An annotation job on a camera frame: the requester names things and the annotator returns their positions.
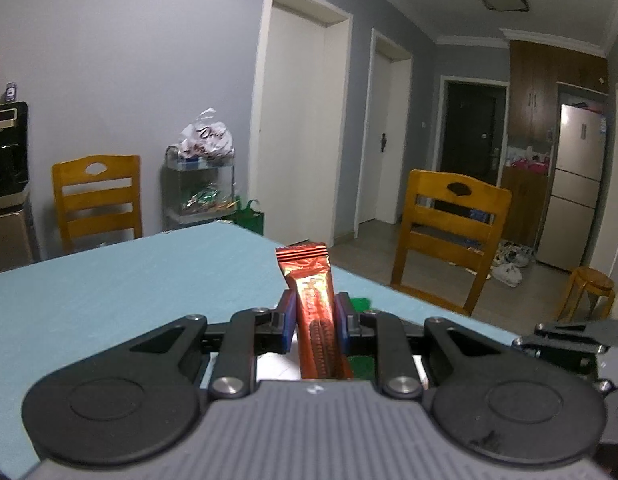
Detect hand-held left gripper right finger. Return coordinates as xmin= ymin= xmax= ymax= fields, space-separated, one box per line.
xmin=335 ymin=291 xmax=517 ymax=402

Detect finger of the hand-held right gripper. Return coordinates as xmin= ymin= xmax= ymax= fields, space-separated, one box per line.
xmin=511 ymin=317 xmax=618 ymax=378

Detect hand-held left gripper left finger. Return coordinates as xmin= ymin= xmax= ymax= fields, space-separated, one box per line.
xmin=129 ymin=290 xmax=298 ymax=402

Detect red cookie packet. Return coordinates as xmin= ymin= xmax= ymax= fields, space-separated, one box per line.
xmin=275 ymin=242 xmax=354 ymax=381

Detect green snack bag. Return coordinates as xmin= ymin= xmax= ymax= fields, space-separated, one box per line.
xmin=349 ymin=296 xmax=377 ymax=382

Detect round wooden stool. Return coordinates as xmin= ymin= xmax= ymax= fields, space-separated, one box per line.
xmin=558 ymin=266 xmax=616 ymax=322

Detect white sneaker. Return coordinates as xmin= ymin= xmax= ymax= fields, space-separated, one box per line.
xmin=490 ymin=261 xmax=521 ymax=288

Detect green tote bag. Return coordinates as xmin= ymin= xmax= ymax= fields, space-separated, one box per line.
xmin=224 ymin=198 xmax=266 ymax=237

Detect pair of grey sneakers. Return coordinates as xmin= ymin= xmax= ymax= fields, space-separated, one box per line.
xmin=495 ymin=241 xmax=533 ymax=267

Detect pile of green candy packets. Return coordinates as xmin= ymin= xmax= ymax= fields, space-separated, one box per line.
xmin=185 ymin=185 xmax=237 ymax=213

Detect yellow wooden chair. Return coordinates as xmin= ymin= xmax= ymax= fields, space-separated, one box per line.
xmin=51 ymin=155 xmax=144 ymax=253
xmin=391 ymin=169 xmax=512 ymax=317

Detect silver refrigerator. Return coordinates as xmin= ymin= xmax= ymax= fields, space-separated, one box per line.
xmin=535 ymin=104 xmax=608 ymax=272

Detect pink cloth items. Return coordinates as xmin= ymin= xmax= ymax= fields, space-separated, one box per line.
xmin=506 ymin=146 xmax=552 ymax=167

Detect clear plastic bag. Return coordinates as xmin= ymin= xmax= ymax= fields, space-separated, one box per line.
xmin=178 ymin=108 xmax=234 ymax=161

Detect dark entrance door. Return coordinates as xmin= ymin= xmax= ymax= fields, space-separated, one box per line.
xmin=438 ymin=75 xmax=510 ymax=188

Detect brown wooden cabinet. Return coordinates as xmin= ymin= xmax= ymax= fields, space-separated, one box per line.
xmin=499 ymin=40 xmax=610 ymax=261

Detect beige dispenser cabinet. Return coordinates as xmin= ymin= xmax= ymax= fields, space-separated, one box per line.
xmin=0 ymin=195 xmax=40 ymax=277

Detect black water dispenser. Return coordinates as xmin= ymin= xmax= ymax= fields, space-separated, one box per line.
xmin=0 ymin=101 xmax=30 ymax=201

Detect white door with handle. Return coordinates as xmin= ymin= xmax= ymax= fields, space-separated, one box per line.
xmin=356 ymin=27 xmax=414 ymax=231

